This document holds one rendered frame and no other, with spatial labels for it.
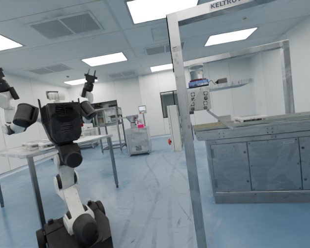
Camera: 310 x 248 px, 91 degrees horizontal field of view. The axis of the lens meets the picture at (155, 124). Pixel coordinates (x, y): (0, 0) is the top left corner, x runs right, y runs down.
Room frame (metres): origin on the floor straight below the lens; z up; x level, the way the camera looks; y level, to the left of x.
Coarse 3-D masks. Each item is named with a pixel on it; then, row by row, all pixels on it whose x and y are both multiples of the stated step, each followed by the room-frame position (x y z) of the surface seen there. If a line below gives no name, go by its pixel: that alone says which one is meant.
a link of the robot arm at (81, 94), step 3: (84, 87) 1.52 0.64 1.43; (87, 87) 1.52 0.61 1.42; (84, 90) 1.49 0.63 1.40; (87, 90) 1.53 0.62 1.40; (90, 90) 1.53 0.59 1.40; (81, 93) 1.54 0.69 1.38; (84, 93) 1.50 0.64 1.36; (87, 93) 1.52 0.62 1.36; (81, 96) 1.50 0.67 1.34; (84, 96) 1.51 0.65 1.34; (87, 96) 1.53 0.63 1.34
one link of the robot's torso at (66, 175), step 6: (54, 156) 1.21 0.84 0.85; (54, 162) 1.25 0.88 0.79; (60, 168) 1.27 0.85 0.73; (66, 168) 1.31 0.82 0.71; (72, 168) 1.35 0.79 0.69; (60, 174) 1.34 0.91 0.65; (66, 174) 1.34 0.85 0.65; (72, 174) 1.38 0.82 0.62; (60, 180) 1.35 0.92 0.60; (66, 180) 1.37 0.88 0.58; (72, 180) 1.41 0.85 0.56; (60, 186) 1.35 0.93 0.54; (66, 186) 1.40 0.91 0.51
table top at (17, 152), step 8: (88, 136) 2.57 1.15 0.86; (96, 136) 2.35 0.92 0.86; (104, 136) 2.24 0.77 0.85; (80, 144) 1.91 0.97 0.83; (0, 152) 2.05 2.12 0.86; (8, 152) 1.91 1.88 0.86; (16, 152) 1.79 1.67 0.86; (24, 152) 1.68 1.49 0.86; (32, 152) 1.58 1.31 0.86; (40, 152) 1.54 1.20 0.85; (48, 152) 1.60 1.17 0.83
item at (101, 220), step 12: (84, 216) 1.15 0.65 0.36; (96, 216) 1.42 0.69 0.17; (48, 228) 1.29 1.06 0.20; (60, 228) 1.32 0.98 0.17; (72, 228) 1.12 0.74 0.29; (84, 228) 1.04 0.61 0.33; (96, 228) 1.08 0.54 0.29; (108, 228) 1.23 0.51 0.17; (48, 240) 1.19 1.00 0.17; (60, 240) 1.17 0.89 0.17; (72, 240) 1.15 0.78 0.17; (84, 240) 1.03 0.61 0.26; (96, 240) 1.09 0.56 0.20; (108, 240) 1.13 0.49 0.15
